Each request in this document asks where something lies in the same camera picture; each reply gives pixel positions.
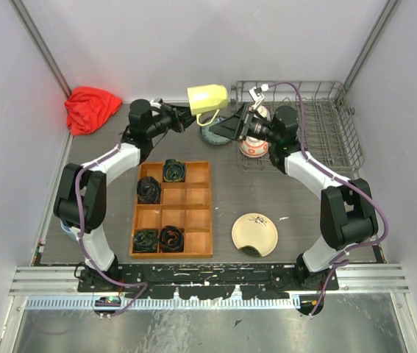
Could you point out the dark brown rolled tie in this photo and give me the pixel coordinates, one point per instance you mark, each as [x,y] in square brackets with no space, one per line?
[148,190]

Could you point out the orange wooden compartment tray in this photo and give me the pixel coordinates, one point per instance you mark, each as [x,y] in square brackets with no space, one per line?
[185,205]

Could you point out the grey wire dish rack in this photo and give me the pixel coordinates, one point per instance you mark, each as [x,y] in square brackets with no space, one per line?
[330,134]

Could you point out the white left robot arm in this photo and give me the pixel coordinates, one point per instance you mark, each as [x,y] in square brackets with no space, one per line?
[81,200]

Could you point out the yellow green ceramic mug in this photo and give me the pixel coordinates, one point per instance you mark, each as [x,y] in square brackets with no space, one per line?
[205,99]

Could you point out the white purple patterned bowl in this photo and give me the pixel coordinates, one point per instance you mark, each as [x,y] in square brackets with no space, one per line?
[263,112]

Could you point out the blue yellow rolled tie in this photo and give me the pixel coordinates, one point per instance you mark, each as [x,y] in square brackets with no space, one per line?
[174,171]

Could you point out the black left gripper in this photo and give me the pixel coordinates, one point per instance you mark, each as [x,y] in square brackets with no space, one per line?
[182,116]

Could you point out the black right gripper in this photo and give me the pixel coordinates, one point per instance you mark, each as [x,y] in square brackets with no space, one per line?
[234,125]

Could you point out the red crumpled cloth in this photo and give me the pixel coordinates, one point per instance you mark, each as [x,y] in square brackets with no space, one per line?
[88,109]

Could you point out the light blue ceramic mug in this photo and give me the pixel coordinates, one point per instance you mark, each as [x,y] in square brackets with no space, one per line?
[69,232]

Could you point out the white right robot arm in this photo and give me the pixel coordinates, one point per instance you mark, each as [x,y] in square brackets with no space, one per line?
[348,218]

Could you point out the blue green patterned plate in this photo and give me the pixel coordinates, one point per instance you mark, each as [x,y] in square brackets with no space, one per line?
[212,138]

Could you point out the cream plate with flower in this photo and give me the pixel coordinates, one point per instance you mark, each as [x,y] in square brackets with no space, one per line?
[254,234]

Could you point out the black orange rolled tie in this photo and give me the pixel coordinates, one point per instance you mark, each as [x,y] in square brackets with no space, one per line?
[171,239]

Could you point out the red orange patterned bowl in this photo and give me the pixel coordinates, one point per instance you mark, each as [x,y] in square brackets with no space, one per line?
[253,148]

